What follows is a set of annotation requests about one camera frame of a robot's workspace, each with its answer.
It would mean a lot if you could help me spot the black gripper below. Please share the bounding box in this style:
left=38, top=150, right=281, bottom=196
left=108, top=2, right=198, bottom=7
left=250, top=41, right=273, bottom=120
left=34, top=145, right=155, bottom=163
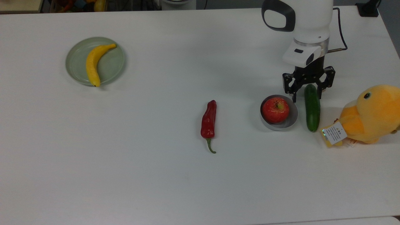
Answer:
left=282, top=56, right=336, bottom=103

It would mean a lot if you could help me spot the green cucumber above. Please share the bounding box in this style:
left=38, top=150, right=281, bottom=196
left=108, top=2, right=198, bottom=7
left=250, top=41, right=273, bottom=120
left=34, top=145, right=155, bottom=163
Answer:
left=304, top=84, right=321, bottom=133

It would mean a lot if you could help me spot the small grey metal bowl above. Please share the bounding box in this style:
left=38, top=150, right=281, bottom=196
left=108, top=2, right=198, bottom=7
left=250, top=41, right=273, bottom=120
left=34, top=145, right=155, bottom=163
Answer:
left=260, top=95, right=298, bottom=131

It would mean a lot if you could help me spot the red apple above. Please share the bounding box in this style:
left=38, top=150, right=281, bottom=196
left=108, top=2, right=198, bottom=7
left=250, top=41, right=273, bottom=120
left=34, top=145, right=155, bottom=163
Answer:
left=262, top=97, right=290, bottom=124

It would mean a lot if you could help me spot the yellow plush bird toy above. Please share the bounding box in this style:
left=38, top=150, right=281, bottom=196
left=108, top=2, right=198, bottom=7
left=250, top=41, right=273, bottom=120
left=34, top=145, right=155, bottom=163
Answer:
left=322, top=84, right=400, bottom=148

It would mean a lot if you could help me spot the black stand base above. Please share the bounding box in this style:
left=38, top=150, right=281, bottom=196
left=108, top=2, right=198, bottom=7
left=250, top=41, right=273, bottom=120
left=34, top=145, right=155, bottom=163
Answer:
left=356, top=0, right=380, bottom=18

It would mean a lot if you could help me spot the red chili pepper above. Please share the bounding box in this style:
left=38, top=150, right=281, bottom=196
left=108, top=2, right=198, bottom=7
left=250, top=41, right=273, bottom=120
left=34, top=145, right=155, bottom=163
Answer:
left=201, top=100, right=217, bottom=154

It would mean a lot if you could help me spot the pale green plate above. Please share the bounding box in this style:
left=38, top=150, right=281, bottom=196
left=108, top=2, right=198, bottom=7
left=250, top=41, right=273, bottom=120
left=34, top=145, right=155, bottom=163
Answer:
left=65, top=37, right=126, bottom=87

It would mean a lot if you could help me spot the yellow banana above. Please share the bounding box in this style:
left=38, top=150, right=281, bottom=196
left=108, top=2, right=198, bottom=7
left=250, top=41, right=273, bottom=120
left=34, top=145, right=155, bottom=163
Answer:
left=86, top=43, right=117, bottom=87

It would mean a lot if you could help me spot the wooden board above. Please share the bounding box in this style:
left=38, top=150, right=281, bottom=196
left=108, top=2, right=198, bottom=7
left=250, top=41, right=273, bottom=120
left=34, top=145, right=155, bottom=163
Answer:
left=0, top=0, right=43, bottom=14

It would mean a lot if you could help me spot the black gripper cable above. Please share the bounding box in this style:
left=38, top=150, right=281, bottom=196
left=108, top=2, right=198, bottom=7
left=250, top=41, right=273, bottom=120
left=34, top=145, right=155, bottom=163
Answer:
left=325, top=7, right=348, bottom=53

